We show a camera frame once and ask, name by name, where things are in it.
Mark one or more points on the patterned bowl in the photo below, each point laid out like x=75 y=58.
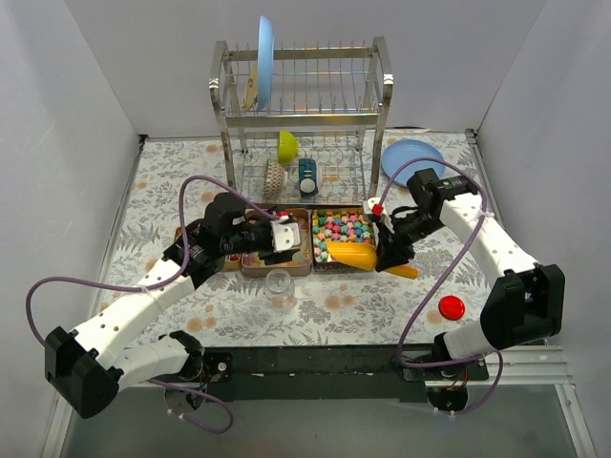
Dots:
x=275 y=178

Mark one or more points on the steel dish rack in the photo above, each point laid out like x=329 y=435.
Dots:
x=335 y=99

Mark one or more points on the yellow-green bowl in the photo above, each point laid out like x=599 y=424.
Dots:
x=287 y=147

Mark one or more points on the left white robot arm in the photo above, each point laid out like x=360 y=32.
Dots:
x=89 y=365

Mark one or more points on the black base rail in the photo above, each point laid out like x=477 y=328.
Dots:
x=319 y=372

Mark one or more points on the clear glass jar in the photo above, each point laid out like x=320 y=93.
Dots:
x=280 y=290

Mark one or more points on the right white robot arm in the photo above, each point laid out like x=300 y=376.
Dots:
x=526 y=298

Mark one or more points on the yellow plastic scoop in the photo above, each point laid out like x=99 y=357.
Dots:
x=363 y=256

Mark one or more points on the beige plate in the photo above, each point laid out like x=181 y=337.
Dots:
x=250 y=93

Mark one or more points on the popsicle candy tin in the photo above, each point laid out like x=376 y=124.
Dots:
x=301 y=262

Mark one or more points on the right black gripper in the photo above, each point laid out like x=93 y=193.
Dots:
x=396 y=238

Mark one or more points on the teal white mug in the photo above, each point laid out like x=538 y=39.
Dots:
x=309 y=177

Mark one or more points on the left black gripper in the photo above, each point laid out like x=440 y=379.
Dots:
x=266 y=238

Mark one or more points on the red jar lid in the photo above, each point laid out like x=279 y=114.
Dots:
x=451 y=308

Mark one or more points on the large blue plate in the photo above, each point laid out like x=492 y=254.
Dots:
x=265 y=61

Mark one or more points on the star candy tin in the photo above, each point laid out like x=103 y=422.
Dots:
x=341 y=225

